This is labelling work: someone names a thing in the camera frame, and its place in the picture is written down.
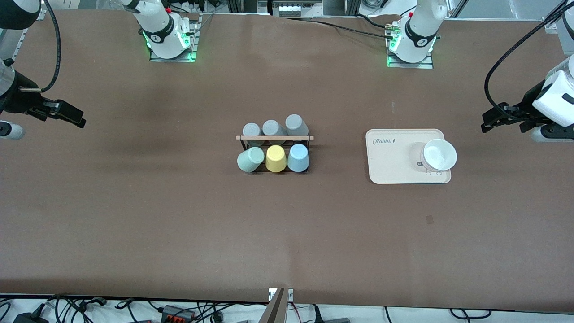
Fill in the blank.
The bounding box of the mint green plastic cup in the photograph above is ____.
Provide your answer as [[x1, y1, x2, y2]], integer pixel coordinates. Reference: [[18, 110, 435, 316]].
[[237, 147, 265, 173]]

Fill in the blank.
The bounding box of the light blue plastic cup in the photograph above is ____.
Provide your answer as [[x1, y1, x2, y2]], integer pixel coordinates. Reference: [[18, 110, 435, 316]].
[[287, 143, 310, 173]]

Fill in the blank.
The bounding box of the white bowl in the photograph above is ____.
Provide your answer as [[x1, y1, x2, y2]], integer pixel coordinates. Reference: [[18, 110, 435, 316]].
[[420, 139, 458, 174]]

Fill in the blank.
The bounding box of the beige rectangular tray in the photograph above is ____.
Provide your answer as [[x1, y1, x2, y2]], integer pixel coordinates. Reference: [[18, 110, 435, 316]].
[[365, 129, 452, 185]]

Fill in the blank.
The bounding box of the grey plastic cup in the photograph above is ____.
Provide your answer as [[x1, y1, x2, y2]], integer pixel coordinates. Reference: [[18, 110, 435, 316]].
[[285, 114, 309, 144], [243, 123, 262, 148], [262, 119, 288, 145]]

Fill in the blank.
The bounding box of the black power adapter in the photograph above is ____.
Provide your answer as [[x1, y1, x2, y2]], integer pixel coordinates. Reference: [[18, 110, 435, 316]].
[[13, 311, 49, 323]]

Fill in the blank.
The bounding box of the yellow plastic cup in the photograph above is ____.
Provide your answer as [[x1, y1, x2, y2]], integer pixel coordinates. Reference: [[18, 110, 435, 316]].
[[265, 145, 288, 174]]

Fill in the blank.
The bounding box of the black red connector block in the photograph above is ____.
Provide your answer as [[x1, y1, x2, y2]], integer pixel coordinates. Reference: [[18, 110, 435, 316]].
[[161, 305, 196, 322]]

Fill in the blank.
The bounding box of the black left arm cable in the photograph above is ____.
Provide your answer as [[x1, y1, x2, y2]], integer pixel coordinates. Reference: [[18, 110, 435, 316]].
[[484, 0, 574, 116]]

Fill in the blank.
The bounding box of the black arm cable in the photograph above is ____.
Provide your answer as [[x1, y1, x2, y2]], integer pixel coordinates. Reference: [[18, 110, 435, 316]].
[[20, 0, 61, 93], [484, 0, 574, 116]]

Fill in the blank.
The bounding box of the aluminium frame profile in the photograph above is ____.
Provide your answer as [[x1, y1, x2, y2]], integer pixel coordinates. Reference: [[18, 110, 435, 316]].
[[544, 11, 566, 33], [0, 18, 46, 63]]

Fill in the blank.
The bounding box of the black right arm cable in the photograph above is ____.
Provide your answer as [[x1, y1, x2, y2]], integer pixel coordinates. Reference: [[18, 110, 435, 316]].
[[20, 0, 61, 93]]

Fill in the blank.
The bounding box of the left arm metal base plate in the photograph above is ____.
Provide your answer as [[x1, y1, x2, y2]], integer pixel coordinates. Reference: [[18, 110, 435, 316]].
[[387, 20, 435, 69]]

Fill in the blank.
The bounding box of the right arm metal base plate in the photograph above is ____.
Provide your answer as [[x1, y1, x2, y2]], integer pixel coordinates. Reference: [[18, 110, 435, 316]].
[[149, 13, 199, 62]]

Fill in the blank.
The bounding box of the black cable on table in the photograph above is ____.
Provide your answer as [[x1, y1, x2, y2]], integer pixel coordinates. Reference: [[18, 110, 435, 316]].
[[356, 13, 393, 30], [286, 17, 395, 40]]

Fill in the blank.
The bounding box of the black cable connector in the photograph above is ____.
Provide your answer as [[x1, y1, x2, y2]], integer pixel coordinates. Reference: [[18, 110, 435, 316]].
[[77, 296, 107, 309]]

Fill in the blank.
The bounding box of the black wire cup rack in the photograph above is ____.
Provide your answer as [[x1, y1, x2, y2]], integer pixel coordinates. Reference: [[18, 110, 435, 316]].
[[236, 134, 314, 175]]

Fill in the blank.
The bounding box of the white mount bracket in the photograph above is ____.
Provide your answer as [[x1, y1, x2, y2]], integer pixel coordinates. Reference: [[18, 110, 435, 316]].
[[268, 287, 295, 302]]

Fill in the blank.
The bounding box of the camera mount beam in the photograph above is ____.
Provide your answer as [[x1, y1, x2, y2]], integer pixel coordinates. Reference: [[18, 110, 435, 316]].
[[258, 288, 287, 323]]

